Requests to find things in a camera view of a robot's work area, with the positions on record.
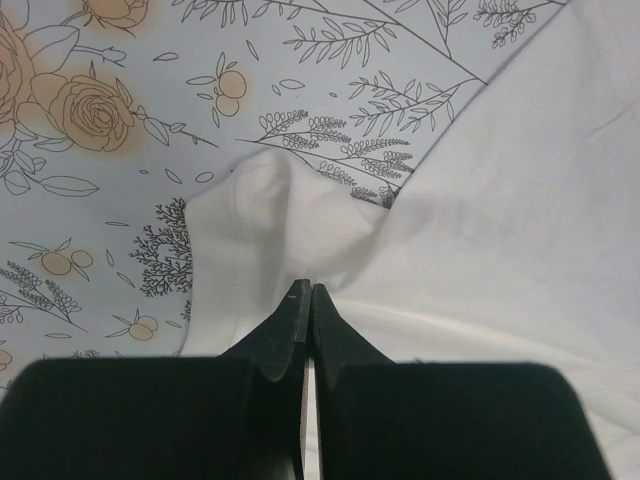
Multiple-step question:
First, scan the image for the floral table cloth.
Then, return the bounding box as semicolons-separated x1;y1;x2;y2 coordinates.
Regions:
1;1;560;390

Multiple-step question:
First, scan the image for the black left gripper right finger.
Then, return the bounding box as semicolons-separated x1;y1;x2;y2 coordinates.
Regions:
310;284;610;479

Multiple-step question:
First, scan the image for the white t shirt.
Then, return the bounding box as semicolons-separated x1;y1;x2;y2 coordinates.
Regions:
183;1;639;479

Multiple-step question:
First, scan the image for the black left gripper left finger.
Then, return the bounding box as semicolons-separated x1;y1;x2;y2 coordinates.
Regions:
1;280;311;479

